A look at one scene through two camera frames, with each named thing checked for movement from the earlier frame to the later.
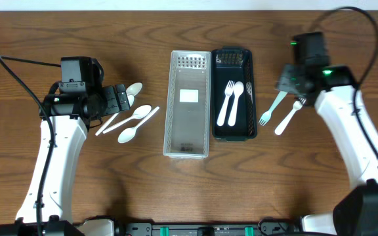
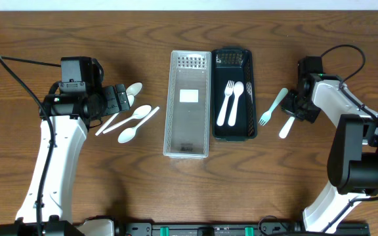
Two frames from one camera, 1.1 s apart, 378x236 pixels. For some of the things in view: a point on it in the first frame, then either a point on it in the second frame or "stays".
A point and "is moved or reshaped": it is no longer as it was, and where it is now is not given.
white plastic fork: x=228 y=92 stays
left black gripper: x=121 y=98 stays
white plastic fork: x=297 y=105 is moved or reshaped
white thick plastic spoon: x=238 y=88 stays
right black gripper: x=285 y=82 → x=294 y=107
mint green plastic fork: x=266 y=117 stays
